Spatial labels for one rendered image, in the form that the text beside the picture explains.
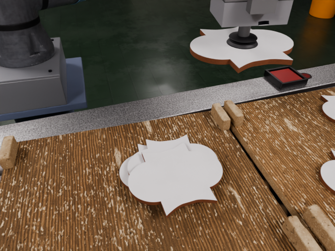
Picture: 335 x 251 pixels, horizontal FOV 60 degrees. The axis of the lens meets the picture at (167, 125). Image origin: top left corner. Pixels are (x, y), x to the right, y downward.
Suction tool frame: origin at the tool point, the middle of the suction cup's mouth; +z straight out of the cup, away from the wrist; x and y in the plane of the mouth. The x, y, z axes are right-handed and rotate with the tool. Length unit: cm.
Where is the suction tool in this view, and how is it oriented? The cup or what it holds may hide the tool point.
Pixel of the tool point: (240, 51)
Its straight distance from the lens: 43.9
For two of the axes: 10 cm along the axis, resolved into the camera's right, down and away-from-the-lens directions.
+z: 0.0, 7.7, 6.4
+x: -1.2, -6.3, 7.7
